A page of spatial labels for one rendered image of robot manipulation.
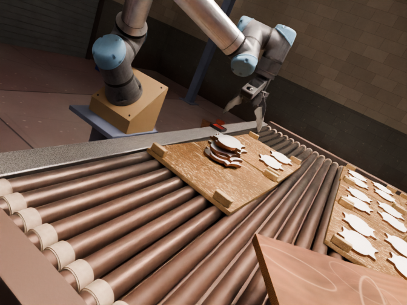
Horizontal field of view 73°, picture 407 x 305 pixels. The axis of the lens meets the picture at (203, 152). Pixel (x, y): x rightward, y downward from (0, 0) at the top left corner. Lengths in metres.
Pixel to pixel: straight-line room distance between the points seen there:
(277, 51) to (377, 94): 5.34
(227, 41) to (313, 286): 0.64
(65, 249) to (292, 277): 0.38
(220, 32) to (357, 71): 5.56
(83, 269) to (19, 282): 0.10
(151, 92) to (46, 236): 0.77
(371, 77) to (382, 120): 0.84
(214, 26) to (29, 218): 0.63
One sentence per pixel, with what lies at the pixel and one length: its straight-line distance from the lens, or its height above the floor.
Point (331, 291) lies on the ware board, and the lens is 0.55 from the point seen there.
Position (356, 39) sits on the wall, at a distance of 6.40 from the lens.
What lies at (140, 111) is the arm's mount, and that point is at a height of 0.97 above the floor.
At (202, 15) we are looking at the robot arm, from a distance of 0.82.
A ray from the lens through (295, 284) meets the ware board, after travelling 0.50.
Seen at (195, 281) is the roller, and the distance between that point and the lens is 0.57.
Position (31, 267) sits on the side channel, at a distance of 0.48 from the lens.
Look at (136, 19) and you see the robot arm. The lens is 1.08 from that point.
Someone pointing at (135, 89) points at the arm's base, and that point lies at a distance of 1.15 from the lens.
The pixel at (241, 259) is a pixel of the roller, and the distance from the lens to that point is 0.68.
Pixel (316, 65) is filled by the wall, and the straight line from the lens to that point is 6.38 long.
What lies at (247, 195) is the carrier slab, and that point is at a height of 0.94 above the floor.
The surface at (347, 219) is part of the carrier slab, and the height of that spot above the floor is 0.95.
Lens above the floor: 1.31
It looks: 21 degrees down
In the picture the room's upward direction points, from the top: 24 degrees clockwise
